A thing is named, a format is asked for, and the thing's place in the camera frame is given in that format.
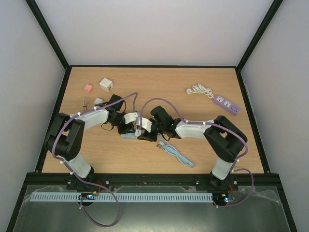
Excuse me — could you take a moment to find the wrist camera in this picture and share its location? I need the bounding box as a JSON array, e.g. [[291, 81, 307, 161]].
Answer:
[[124, 112, 140, 124], [136, 117, 153, 132]]

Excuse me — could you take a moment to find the light blue power cord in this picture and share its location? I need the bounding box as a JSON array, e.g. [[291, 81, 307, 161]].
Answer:
[[156, 141, 196, 168]]

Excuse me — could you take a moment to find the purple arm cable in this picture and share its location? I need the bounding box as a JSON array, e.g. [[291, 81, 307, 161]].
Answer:
[[140, 98, 254, 209], [52, 92, 139, 228]]

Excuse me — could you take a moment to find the light blue cable duct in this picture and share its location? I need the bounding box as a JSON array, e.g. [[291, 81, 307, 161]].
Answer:
[[30, 192, 213, 203]]

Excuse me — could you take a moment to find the black frame rail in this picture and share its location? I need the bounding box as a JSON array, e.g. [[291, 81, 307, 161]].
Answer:
[[23, 173, 281, 191]]

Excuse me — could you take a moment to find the white small charger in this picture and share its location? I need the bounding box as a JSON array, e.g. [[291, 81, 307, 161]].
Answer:
[[94, 98, 104, 107]]

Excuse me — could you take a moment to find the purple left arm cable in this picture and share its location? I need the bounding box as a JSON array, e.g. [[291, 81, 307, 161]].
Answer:
[[52, 92, 139, 228]]

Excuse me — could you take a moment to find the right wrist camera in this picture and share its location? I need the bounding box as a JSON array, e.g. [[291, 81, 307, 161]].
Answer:
[[136, 117, 153, 132]]

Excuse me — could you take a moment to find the white tiger cube socket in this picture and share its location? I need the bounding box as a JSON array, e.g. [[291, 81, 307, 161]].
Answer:
[[99, 78, 113, 92]]

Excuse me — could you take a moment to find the white usb charger block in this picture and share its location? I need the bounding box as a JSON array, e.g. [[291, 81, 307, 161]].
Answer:
[[135, 129, 144, 137]]

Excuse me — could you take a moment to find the pink charger plug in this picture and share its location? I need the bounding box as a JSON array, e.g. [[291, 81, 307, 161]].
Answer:
[[83, 84, 93, 93]]

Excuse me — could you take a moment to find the purple power strip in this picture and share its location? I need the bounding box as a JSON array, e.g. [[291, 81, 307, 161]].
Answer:
[[213, 95, 241, 116]]

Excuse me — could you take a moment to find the blue-grey power strip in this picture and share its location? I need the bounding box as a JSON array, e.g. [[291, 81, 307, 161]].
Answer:
[[120, 132, 138, 140]]

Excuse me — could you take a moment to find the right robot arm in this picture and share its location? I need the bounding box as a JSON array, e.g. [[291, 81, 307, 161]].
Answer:
[[136, 106, 248, 189]]

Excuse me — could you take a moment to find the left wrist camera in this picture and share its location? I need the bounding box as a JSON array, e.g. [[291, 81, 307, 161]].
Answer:
[[124, 112, 140, 124]]

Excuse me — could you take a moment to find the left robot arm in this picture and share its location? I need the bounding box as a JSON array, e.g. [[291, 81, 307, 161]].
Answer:
[[44, 93, 137, 179]]

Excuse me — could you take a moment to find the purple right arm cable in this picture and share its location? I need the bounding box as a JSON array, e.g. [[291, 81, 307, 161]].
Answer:
[[140, 98, 254, 209]]

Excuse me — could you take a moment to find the white power strip cord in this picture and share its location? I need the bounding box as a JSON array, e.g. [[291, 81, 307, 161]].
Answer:
[[186, 84, 216, 100]]

